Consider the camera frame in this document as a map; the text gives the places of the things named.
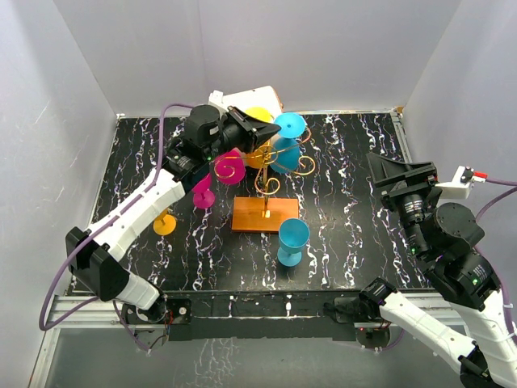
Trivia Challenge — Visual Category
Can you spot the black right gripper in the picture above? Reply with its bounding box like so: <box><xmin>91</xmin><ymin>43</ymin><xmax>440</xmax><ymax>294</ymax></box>
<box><xmin>364</xmin><ymin>153</ymin><xmax>438</xmax><ymax>257</ymax></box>

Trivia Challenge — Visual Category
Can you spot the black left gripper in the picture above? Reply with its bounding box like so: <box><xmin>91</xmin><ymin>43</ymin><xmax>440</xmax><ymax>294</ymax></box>
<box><xmin>204</xmin><ymin>106</ymin><xmax>281</xmax><ymax>162</ymax></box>

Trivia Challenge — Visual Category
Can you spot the orange wine glass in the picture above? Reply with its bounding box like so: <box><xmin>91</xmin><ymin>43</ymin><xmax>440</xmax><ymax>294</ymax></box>
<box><xmin>244</xmin><ymin>106</ymin><xmax>275</xmax><ymax>170</ymax></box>
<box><xmin>153</xmin><ymin>209</ymin><xmax>177</xmax><ymax>236</ymax></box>

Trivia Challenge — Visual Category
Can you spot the blue wine glass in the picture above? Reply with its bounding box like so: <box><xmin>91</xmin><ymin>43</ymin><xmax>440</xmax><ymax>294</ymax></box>
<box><xmin>270</xmin><ymin>112</ymin><xmax>306</xmax><ymax>174</ymax></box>
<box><xmin>277</xmin><ymin>218</ymin><xmax>310</xmax><ymax>267</ymax></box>

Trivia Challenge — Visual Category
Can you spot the pink wine glass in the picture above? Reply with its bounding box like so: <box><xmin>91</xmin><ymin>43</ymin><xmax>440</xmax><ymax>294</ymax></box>
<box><xmin>192</xmin><ymin>174</ymin><xmax>215</xmax><ymax>209</ymax></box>
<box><xmin>214</xmin><ymin>150</ymin><xmax>246</xmax><ymax>185</ymax></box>

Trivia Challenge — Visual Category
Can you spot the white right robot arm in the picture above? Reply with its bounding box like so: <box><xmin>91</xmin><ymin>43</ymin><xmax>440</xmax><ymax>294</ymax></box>
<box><xmin>359</xmin><ymin>153</ymin><xmax>516</xmax><ymax>387</ymax></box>

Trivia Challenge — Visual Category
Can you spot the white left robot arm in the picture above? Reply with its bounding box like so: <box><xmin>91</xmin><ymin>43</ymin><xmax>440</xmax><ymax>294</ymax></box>
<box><xmin>65</xmin><ymin>104</ymin><xmax>280</xmax><ymax>323</ymax></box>

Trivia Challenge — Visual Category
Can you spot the white cylindrical container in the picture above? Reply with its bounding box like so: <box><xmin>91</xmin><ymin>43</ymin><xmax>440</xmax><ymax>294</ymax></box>
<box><xmin>222</xmin><ymin>86</ymin><xmax>283</xmax><ymax>118</ymax></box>

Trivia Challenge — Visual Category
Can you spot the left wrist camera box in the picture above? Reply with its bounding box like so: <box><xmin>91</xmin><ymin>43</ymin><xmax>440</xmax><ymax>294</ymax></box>
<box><xmin>208</xmin><ymin>90</ymin><xmax>227</xmax><ymax>112</ymax></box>

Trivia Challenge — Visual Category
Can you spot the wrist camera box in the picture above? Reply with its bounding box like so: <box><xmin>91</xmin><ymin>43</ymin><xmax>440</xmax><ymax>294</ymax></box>
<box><xmin>436</xmin><ymin>166</ymin><xmax>488</xmax><ymax>200</ymax></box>
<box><xmin>208</xmin><ymin>90</ymin><xmax>227</xmax><ymax>112</ymax></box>

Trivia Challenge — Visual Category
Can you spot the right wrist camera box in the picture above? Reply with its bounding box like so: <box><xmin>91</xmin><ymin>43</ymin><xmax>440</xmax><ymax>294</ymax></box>
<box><xmin>436</xmin><ymin>166</ymin><xmax>488</xmax><ymax>200</ymax></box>

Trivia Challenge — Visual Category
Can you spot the gold wire wine glass rack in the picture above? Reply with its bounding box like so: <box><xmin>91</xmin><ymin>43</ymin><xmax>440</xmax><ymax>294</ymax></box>
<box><xmin>231</xmin><ymin>124</ymin><xmax>316</xmax><ymax>233</ymax></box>

